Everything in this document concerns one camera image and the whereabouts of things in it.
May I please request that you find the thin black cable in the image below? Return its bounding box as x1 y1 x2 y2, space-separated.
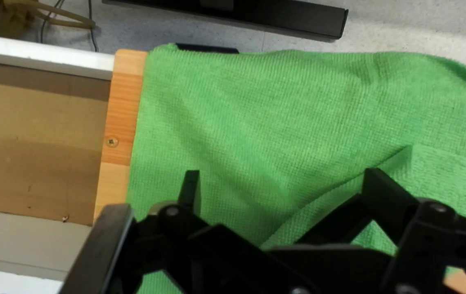
35 0 102 54

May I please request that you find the tan cable bundle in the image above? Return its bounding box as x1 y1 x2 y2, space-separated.
0 0 98 41

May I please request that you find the green cloth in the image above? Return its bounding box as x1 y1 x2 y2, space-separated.
126 43 466 294

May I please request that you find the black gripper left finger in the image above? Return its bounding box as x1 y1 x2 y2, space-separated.
133 168 278 294

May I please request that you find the white sink basin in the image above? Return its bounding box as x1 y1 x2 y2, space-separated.
0 31 116 294

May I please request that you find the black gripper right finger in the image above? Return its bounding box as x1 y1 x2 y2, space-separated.
296 167 466 294

